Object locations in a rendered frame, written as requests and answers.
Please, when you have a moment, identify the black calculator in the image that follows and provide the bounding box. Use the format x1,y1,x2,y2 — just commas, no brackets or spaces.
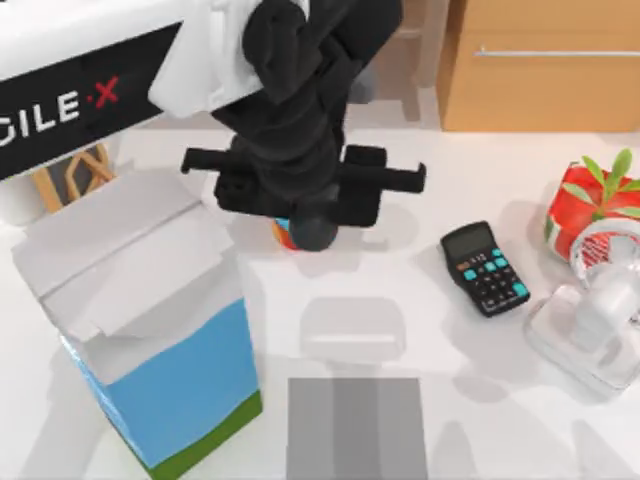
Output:
439,220,531,319

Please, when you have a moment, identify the long metal handle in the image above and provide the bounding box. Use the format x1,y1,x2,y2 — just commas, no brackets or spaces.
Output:
474,46,640,58

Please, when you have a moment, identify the pale wooden open shelf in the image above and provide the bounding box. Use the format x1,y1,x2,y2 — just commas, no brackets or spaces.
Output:
349,0,437,122

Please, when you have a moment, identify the wooden cupboard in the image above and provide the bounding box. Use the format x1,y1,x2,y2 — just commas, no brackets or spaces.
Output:
437,0,640,134

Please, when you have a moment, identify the white blue green milk carton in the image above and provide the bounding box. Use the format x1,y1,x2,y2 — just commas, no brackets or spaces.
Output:
10,167,265,480

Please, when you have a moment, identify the red pot with green plant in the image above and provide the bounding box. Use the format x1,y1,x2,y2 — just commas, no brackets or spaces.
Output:
543,148,640,264

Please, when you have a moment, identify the wooden frame stand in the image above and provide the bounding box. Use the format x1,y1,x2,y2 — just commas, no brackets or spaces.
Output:
30,142,117,214

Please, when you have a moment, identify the white desk fan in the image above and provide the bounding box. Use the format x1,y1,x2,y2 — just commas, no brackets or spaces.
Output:
523,219,640,399

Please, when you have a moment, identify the wooden drawer front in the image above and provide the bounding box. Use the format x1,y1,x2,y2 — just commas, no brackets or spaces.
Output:
463,30,640,133

